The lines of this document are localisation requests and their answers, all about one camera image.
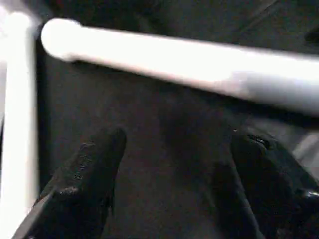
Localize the black work mat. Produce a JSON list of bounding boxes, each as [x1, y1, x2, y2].
[[30, 0, 319, 239]]

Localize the white plastic table leg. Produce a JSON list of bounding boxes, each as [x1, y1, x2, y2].
[[0, 11, 40, 239], [40, 17, 319, 118]]

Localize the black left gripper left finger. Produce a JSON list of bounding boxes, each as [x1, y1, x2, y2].
[[12, 127, 128, 239]]

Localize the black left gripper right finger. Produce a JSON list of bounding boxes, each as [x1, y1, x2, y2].
[[229, 130, 319, 239]]

